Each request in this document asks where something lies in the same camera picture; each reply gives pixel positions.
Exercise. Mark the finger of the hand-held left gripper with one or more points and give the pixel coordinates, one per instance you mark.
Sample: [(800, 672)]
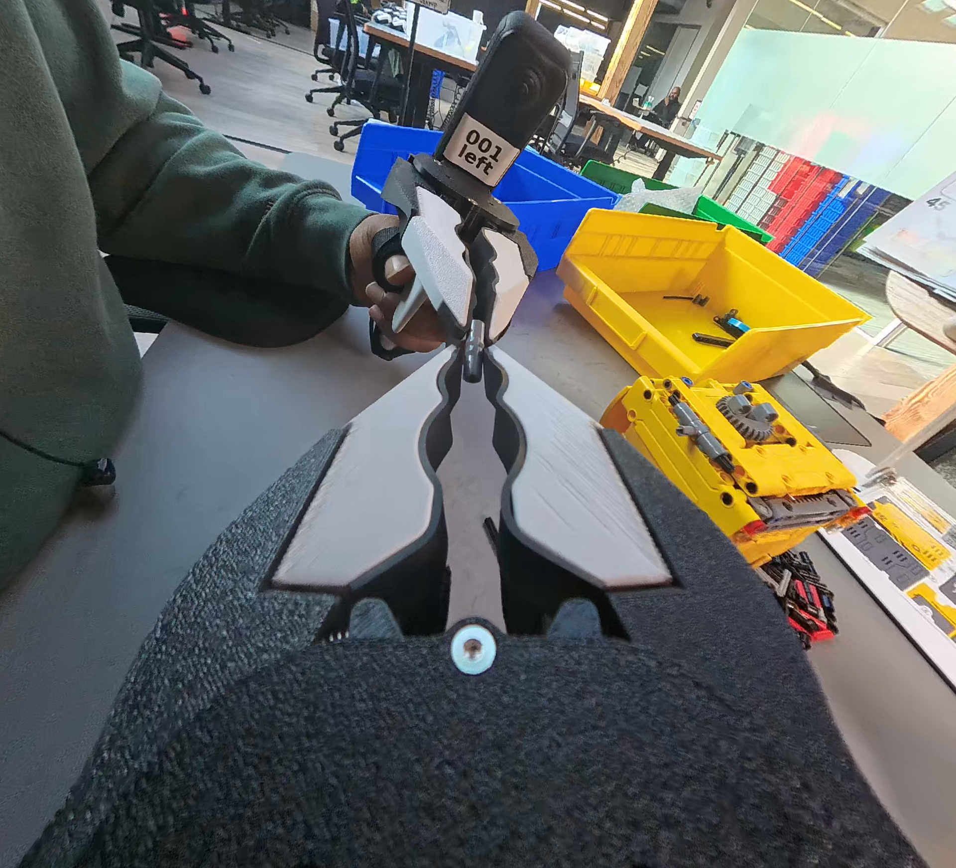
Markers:
[(512, 278), (441, 263)]

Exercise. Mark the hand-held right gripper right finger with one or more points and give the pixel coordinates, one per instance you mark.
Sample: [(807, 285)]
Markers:
[(590, 509)]

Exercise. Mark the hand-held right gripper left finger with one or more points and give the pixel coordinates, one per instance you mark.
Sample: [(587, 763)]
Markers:
[(358, 509)]

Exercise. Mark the yellow lego robot model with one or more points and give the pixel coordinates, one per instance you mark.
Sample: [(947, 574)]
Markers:
[(657, 427)]

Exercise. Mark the person's left forearm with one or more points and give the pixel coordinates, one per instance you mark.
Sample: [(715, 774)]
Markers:
[(224, 210)]

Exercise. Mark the short black lego beam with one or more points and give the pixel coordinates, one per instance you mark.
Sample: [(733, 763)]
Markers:
[(713, 340)]

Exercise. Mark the long black lego beam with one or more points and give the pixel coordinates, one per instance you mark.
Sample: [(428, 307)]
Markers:
[(723, 321)]

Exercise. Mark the light blue lego beam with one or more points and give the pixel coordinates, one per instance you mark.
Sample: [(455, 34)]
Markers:
[(741, 329)]

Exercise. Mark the lego instruction booklet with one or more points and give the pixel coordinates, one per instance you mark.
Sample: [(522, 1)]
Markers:
[(919, 233)]

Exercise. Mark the person's left hand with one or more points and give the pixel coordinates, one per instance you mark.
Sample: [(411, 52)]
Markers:
[(362, 263)]

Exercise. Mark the clear plastic container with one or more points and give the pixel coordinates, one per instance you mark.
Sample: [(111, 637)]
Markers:
[(448, 31)]

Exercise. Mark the wooden top office desk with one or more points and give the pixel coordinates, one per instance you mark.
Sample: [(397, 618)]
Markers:
[(657, 128), (426, 46)]

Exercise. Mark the yellow plastic bin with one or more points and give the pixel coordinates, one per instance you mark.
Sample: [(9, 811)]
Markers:
[(635, 263)]

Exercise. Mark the green plastic bin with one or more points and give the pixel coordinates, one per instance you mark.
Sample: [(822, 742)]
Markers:
[(736, 222), (620, 173)]

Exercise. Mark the clear plastic bag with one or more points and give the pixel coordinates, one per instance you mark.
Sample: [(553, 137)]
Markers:
[(661, 199)]

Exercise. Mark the pile of black red pins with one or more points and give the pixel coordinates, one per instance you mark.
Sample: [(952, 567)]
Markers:
[(803, 599)]

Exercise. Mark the black flat pad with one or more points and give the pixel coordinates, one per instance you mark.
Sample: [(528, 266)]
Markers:
[(814, 412)]

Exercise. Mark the black mesh office chair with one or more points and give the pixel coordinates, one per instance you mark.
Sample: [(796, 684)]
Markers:
[(146, 319)]

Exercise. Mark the stack of coloured storage bins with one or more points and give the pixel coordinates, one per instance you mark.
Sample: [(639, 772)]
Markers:
[(806, 210)]

